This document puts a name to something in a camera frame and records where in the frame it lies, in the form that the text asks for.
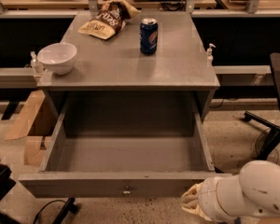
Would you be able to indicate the pump dispenser bottle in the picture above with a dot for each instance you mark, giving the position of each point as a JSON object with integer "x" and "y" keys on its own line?
{"x": 209, "y": 52}
{"x": 36, "y": 65}

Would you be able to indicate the brown chip bag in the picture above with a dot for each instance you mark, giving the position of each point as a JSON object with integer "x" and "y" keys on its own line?
{"x": 110, "y": 20}

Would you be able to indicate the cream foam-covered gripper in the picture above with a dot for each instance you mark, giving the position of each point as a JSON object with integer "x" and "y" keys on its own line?
{"x": 207, "y": 197}

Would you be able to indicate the grey top drawer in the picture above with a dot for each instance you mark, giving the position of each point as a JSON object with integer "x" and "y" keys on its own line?
{"x": 103, "y": 142}

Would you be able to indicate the black chair left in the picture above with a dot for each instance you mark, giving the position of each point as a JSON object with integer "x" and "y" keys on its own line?
{"x": 7, "y": 184}

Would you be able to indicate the black office chair right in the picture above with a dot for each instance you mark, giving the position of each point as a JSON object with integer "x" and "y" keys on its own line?
{"x": 273, "y": 138}

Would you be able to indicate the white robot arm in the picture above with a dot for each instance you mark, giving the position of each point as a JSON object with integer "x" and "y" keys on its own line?
{"x": 254, "y": 192}

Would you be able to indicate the right pump dispenser bottle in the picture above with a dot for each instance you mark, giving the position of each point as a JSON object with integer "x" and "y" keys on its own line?
{"x": 209, "y": 52}

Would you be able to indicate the left pump dispenser bottle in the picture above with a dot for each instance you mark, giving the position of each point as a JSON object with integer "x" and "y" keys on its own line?
{"x": 36, "y": 65}

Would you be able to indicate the white ceramic bowl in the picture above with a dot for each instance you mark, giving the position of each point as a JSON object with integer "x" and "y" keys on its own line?
{"x": 58, "y": 58}

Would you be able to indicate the blue soda can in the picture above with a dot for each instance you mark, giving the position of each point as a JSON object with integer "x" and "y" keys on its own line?
{"x": 148, "y": 35}

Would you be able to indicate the cardboard box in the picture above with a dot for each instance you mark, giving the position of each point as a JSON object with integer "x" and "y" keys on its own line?
{"x": 35, "y": 124}

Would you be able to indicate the grey cabinet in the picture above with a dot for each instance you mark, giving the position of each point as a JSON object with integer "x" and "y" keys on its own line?
{"x": 180, "y": 62}

